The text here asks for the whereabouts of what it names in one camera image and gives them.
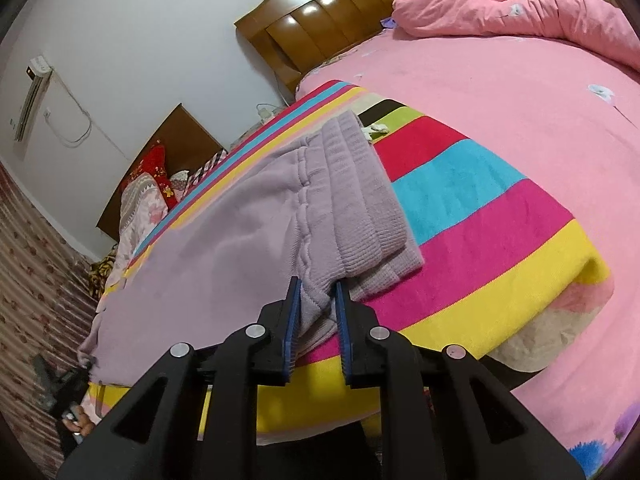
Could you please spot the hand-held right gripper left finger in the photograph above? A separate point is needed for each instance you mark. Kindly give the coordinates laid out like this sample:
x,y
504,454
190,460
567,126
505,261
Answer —
x,y
293,322

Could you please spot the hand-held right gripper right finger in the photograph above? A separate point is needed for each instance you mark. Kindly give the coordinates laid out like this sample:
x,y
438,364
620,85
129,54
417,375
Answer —
x,y
343,332

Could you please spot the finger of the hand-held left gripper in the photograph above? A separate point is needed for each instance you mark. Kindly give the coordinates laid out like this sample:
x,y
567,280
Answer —
x,y
86,370

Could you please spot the lilac pants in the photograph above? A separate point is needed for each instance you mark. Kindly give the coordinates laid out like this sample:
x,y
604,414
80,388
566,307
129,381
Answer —
x,y
225,260

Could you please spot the person's left hand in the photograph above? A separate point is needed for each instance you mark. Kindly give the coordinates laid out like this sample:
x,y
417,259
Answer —
x,y
77,421

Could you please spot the yellow brown cloth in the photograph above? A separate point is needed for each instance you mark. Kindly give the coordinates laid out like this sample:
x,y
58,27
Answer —
x,y
102,275

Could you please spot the striped floral curtain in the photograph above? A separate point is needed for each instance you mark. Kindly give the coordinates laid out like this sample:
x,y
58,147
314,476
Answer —
x,y
35,270

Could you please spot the rainbow striped blanket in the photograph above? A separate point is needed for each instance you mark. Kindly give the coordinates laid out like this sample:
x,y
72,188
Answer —
x,y
475,240

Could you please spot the pink floral quilt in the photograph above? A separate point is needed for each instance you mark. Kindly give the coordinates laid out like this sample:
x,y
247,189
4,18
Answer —
x,y
140,205

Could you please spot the red black striped cloth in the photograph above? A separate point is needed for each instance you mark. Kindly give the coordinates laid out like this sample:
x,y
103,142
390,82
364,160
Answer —
x,y
210,162

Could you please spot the small white cloth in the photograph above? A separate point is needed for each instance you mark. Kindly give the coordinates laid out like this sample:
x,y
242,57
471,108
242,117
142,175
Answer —
x,y
375,128

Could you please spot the red cushion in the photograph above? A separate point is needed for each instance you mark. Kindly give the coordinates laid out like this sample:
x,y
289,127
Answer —
x,y
152,165

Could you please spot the dark wooden headboard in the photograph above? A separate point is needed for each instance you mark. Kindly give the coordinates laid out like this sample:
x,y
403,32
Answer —
x,y
185,130

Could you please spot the pink bedsheet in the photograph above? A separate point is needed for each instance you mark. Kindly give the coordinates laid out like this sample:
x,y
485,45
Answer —
x,y
500,100

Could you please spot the white air conditioner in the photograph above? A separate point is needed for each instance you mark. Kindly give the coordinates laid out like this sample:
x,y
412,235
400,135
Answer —
x,y
30,95

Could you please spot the glossy brown wooden headboard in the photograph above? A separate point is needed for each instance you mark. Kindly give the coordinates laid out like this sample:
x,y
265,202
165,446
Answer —
x,y
320,25

